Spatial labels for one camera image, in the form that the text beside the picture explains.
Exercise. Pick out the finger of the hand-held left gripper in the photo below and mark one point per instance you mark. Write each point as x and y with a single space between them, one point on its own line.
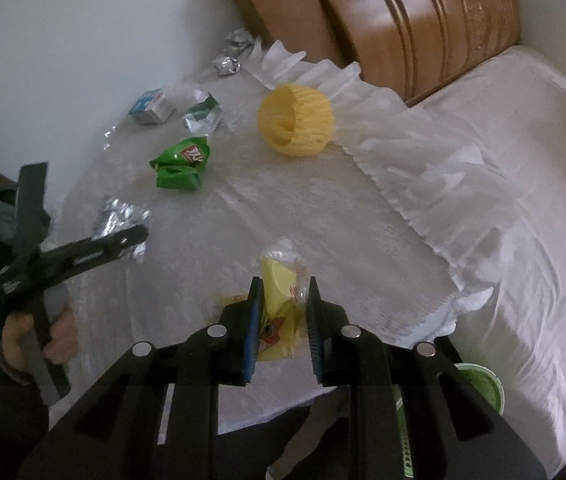
108 247

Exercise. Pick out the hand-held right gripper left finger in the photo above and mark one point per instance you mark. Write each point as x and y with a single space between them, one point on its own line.
255 332

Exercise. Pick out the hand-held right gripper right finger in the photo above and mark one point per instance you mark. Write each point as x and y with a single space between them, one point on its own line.
314 337

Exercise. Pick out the large silver foil packet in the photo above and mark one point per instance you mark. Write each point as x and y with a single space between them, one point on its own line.
113 215

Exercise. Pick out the yellow snack wrapper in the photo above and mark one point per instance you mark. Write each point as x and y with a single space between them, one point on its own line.
278 280

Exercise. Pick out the green trash bin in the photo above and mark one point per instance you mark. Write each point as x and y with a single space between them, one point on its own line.
483 385

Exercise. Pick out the silver foil wrapper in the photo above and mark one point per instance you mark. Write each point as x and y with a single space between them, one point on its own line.
227 64
235 40

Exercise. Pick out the person's left forearm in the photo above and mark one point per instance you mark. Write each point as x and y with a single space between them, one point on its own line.
13 400

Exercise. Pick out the person's left hand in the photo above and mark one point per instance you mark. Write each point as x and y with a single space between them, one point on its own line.
60 335

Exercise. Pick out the green snack packet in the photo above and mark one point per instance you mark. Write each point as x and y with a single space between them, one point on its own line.
178 175

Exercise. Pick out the white lace tablecloth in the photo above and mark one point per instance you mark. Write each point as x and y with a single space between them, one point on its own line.
263 210

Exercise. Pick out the blue white milk carton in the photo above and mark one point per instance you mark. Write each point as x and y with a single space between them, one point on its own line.
150 107

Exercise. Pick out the clear green plastic wrapper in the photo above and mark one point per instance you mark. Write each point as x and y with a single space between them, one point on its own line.
202 112

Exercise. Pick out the yellow foam fruit net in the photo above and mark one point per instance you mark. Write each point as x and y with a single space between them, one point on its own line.
308 110

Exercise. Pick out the bed with white sheet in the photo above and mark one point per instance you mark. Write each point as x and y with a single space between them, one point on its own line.
538 210

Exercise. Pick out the brown wooden board oval label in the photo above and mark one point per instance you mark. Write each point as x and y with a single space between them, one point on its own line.
283 10

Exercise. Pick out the carved wooden headboard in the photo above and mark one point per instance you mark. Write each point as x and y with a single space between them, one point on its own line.
413 25

